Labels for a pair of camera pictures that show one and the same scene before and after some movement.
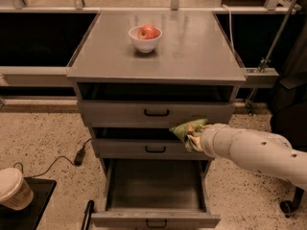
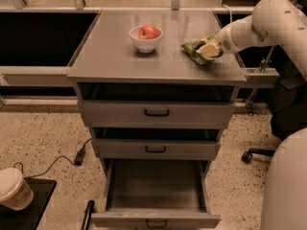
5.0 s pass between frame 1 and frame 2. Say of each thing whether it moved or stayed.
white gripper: moved
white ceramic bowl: stayed
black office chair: stayed
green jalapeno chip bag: moved
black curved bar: stayed
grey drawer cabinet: stayed
